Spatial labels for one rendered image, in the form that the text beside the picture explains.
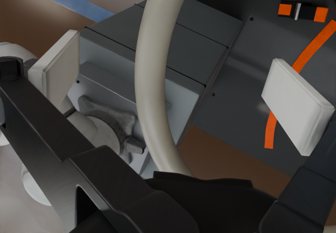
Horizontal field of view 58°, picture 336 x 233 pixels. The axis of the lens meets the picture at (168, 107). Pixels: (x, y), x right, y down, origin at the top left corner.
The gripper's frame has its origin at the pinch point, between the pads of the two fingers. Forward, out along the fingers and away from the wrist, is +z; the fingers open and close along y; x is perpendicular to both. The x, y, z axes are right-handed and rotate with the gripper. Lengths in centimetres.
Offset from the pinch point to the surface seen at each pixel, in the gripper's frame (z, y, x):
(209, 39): 92, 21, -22
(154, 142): 7.7, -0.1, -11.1
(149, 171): 61, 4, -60
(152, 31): 7.9, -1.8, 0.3
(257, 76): 124, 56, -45
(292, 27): 118, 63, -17
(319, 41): 113, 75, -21
